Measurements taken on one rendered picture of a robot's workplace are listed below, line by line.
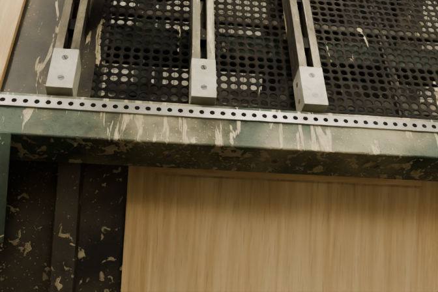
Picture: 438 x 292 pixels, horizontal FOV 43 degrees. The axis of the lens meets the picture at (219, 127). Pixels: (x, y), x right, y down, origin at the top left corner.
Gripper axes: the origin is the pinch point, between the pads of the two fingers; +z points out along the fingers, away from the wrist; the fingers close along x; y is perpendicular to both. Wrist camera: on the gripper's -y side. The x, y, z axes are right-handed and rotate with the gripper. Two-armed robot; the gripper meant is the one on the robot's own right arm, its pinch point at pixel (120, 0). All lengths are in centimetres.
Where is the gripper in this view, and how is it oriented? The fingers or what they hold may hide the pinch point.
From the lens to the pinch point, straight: 162.0
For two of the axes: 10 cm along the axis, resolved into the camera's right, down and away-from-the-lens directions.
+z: -1.3, 5.9, 7.9
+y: -9.9, -0.6, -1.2
